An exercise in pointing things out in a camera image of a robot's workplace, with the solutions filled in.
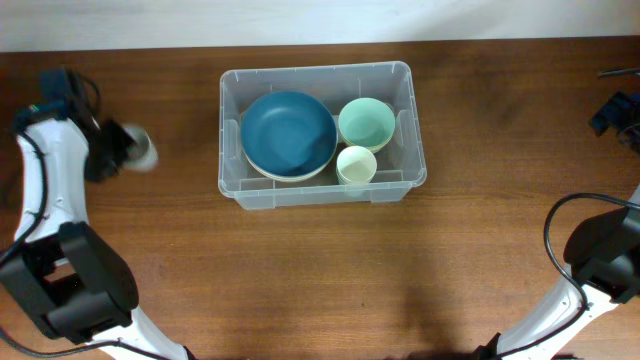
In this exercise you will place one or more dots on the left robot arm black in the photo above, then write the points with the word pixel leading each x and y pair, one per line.
pixel 63 275

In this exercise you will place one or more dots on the cream cup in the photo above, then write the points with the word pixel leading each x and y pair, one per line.
pixel 355 165

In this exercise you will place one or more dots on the green cup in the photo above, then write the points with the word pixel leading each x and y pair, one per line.
pixel 355 189

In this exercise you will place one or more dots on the cream plate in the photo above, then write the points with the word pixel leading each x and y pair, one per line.
pixel 300 177

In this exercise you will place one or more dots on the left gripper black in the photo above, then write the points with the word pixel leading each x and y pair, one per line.
pixel 102 171

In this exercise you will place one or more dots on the clear plastic storage container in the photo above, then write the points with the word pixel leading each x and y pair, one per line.
pixel 401 164

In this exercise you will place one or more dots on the blue plate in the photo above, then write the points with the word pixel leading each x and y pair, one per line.
pixel 288 134

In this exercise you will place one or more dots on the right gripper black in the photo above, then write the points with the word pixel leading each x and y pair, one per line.
pixel 616 112

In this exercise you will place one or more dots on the green bowl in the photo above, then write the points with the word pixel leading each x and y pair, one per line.
pixel 366 121

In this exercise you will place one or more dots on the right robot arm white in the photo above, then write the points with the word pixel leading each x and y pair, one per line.
pixel 599 271

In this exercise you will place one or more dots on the yellow bowl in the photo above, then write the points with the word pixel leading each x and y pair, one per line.
pixel 375 148

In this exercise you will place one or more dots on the grey cup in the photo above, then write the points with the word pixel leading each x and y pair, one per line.
pixel 142 154

